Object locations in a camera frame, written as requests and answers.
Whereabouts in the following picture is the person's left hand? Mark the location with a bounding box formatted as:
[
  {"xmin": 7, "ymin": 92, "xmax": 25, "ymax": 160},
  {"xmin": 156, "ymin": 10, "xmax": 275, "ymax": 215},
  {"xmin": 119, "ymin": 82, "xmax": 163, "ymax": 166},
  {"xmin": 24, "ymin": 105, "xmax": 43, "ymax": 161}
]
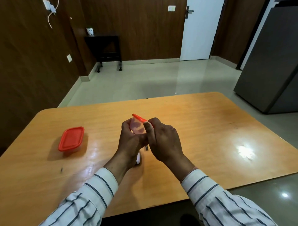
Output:
[{"xmin": 116, "ymin": 118, "xmax": 149, "ymax": 164}]

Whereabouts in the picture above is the person's right hand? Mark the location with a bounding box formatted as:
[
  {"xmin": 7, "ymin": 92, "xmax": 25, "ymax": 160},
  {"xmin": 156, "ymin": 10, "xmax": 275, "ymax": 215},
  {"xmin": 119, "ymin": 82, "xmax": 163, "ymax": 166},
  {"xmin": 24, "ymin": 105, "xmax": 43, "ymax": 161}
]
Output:
[{"xmin": 143, "ymin": 117, "xmax": 185, "ymax": 164}]

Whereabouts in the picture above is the clear plastic container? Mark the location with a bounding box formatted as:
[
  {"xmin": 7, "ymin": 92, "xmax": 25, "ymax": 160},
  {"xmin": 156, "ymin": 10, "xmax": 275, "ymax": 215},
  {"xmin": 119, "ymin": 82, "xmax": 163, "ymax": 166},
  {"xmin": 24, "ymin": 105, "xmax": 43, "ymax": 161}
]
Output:
[{"xmin": 130, "ymin": 117, "xmax": 147, "ymax": 166}]

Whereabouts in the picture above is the red container lid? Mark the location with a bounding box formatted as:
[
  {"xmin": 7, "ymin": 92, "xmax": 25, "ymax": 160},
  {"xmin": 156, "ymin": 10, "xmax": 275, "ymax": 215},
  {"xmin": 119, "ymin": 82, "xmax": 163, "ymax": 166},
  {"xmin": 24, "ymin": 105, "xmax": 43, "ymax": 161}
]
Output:
[{"xmin": 132, "ymin": 113, "xmax": 154, "ymax": 128}]

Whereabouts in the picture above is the person's right forearm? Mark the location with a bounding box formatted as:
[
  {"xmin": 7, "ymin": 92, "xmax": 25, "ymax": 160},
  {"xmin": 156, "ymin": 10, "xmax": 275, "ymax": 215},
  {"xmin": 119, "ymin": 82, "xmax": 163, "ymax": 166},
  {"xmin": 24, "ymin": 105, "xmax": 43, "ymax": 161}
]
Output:
[{"xmin": 163, "ymin": 154, "xmax": 280, "ymax": 226}]

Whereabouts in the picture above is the person's left forearm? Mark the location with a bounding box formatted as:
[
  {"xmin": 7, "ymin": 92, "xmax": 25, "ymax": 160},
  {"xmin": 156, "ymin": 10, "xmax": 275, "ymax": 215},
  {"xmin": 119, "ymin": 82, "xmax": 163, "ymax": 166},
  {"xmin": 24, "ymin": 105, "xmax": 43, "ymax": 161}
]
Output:
[{"xmin": 39, "ymin": 151, "xmax": 140, "ymax": 226}]

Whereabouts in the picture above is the closed red-lidded plastic container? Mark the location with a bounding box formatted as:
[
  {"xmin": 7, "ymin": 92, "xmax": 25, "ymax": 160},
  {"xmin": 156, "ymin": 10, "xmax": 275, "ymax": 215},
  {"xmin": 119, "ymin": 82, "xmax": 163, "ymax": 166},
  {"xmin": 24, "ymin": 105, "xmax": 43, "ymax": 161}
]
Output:
[{"xmin": 58, "ymin": 126, "xmax": 85, "ymax": 154}]

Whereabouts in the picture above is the person's dark shoe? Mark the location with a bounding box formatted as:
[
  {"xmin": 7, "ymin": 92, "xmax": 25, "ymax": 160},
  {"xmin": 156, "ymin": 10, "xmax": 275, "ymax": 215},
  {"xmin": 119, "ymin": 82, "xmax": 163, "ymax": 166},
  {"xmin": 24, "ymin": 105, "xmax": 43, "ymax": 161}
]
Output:
[{"xmin": 179, "ymin": 213, "xmax": 201, "ymax": 226}]

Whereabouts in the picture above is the black side table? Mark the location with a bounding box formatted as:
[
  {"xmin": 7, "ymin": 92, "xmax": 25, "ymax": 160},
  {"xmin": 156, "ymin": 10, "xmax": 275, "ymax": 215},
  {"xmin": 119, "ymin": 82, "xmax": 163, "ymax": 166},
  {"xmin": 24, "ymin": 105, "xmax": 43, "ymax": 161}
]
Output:
[{"xmin": 84, "ymin": 35, "xmax": 123, "ymax": 73}]

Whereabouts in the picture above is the white door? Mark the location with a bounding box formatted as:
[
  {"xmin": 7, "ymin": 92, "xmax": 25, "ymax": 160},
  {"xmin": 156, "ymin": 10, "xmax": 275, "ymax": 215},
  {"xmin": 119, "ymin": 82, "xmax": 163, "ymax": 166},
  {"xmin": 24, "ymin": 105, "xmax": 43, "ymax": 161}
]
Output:
[{"xmin": 179, "ymin": 0, "xmax": 225, "ymax": 61}]

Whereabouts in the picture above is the grey refrigerator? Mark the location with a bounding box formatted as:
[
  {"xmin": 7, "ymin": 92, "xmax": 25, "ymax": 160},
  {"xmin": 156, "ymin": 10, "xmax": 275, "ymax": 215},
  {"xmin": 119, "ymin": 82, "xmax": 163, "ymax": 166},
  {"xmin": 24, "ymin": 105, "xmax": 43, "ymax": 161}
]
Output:
[{"xmin": 233, "ymin": 0, "xmax": 298, "ymax": 115}]

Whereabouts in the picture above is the white cable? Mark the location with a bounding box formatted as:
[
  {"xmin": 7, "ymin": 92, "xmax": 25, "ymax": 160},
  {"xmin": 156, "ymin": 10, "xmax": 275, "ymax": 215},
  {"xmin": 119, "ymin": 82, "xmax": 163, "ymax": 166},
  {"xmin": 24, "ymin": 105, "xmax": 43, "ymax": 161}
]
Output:
[{"xmin": 47, "ymin": 0, "xmax": 60, "ymax": 29}]

